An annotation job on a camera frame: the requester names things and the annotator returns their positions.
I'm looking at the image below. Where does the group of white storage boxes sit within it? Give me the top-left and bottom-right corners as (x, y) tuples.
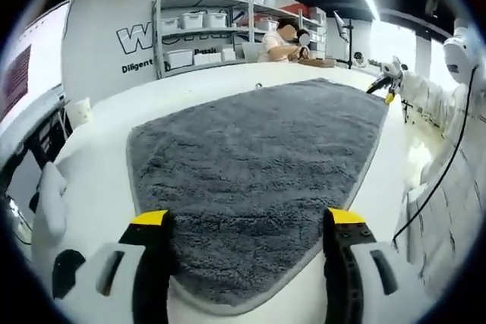
(161, 0), (330, 71)

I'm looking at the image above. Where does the grey monitor desk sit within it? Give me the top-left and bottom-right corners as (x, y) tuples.
(0, 87), (75, 173)

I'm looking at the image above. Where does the wooden tray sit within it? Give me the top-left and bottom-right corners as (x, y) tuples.
(298, 57), (335, 69)

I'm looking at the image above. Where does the black mouse-like object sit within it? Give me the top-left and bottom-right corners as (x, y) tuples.
(51, 248), (87, 300)

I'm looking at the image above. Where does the white paper cup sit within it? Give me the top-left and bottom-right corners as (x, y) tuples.
(71, 98), (94, 126)

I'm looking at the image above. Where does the white chest device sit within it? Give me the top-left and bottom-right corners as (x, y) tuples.
(441, 16), (486, 84)

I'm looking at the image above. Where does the black tripod stand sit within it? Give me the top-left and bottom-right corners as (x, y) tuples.
(333, 11), (358, 71)

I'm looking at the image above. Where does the large monitor screen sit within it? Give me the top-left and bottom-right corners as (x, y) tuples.
(0, 0), (73, 124)

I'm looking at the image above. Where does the thin black cable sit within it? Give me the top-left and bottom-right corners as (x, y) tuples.
(392, 64), (478, 244)

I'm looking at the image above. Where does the grey laptop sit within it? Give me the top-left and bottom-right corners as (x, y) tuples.
(241, 42), (263, 63)

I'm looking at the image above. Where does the grey towel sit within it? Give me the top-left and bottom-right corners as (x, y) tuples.
(125, 77), (390, 307)

